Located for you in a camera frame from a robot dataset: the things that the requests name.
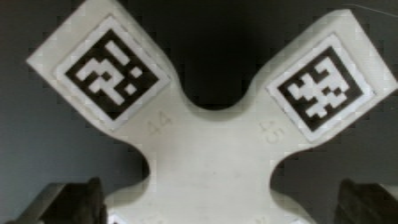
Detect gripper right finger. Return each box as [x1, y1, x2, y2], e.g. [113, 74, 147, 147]
[334, 179, 398, 224]

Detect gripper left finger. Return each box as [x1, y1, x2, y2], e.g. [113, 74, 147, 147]
[14, 177, 106, 224]

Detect white cross-shaped table base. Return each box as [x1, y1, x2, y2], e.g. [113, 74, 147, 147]
[26, 0, 398, 224]

